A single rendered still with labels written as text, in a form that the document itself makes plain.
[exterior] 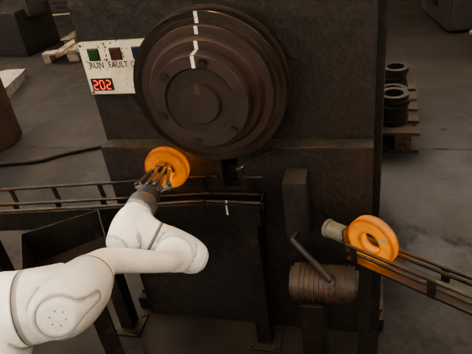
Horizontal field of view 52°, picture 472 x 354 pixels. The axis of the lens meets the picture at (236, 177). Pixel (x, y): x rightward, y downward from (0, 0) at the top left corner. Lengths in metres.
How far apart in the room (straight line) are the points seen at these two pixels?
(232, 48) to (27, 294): 0.82
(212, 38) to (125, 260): 0.63
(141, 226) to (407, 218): 1.69
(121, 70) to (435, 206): 1.84
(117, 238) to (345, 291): 0.73
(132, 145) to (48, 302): 1.04
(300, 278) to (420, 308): 0.78
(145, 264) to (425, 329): 1.34
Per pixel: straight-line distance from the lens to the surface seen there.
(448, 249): 2.57
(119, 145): 1.81
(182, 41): 1.39
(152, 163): 1.67
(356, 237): 1.49
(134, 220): 1.39
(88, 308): 0.86
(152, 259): 1.21
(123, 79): 1.71
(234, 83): 1.34
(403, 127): 3.31
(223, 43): 1.37
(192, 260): 1.39
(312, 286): 1.62
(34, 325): 0.86
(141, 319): 2.32
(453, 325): 2.24
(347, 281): 1.61
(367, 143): 1.61
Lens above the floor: 1.65
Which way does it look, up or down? 32 degrees down
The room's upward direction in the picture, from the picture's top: 8 degrees counter-clockwise
